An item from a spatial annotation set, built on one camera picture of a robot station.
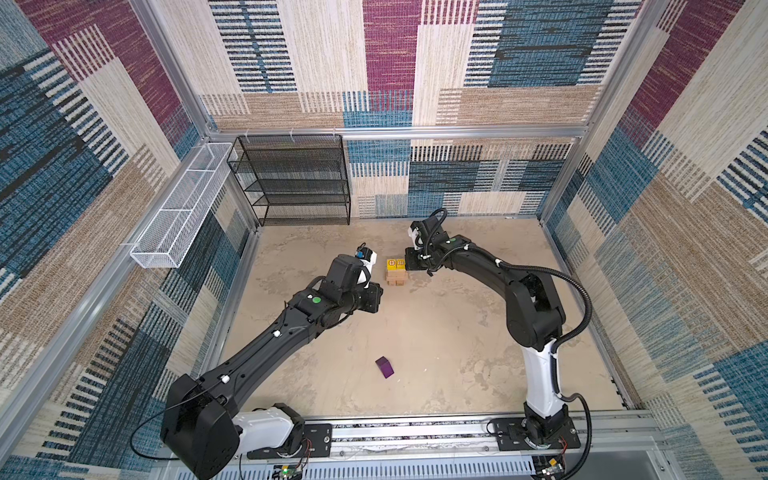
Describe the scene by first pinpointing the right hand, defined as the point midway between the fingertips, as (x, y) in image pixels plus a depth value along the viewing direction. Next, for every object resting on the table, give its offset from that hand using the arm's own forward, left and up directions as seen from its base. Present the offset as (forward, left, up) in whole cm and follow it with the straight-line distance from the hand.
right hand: (407, 264), depth 96 cm
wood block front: (0, +5, -6) cm, 8 cm away
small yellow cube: (0, +2, 0) cm, 2 cm away
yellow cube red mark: (0, +5, 0) cm, 5 cm away
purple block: (-29, +8, -7) cm, 31 cm away
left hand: (-15, +8, +11) cm, 20 cm away
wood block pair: (-1, +4, -8) cm, 9 cm away
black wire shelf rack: (+32, +39, +10) cm, 51 cm away
